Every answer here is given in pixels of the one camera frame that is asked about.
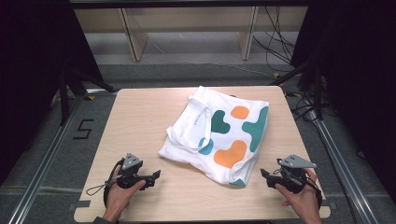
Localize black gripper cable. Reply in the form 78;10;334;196
306;176;323;210
103;158;125;208

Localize black floor cables bundle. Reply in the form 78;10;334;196
251;6;297;73

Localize aluminium floor rail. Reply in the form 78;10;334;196
8;89;118;224
306;108;380;224

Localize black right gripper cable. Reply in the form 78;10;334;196
306;176;323;210

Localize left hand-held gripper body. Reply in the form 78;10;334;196
116;152;148;190

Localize person's right hand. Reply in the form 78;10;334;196
275;168;322;224

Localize black cables beside stand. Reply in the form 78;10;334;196
284;90;337;123

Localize black curtain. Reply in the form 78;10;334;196
0;0;106;185
290;0;396;203

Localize black metal stand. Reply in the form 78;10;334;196
58;65;117;126
270;57;324;121

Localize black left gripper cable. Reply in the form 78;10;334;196
103;158;125;208

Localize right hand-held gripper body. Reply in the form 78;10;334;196
274;154;318;194

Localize light wooden shelf unit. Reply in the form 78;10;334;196
74;6;309;63

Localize thin white floor cable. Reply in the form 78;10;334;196
183;61;275;79

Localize thin grey lanyard loop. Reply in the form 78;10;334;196
85;182;114;197

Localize person's left hand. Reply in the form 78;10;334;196
103;164;147;223

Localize white tote bag coloured blobs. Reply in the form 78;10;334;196
158;86;270;189

